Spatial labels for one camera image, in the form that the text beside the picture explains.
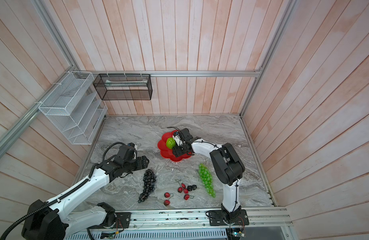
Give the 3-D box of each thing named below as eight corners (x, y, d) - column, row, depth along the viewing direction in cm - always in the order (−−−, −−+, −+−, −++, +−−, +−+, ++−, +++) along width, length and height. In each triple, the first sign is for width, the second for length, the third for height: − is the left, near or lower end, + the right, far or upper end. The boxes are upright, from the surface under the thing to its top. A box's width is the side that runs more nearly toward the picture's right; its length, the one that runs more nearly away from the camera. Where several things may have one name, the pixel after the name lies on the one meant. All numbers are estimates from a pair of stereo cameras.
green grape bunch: (209, 199, 82) (211, 196, 77) (196, 168, 93) (197, 164, 89) (217, 196, 83) (219, 193, 78) (203, 166, 94) (204, 162, 90)
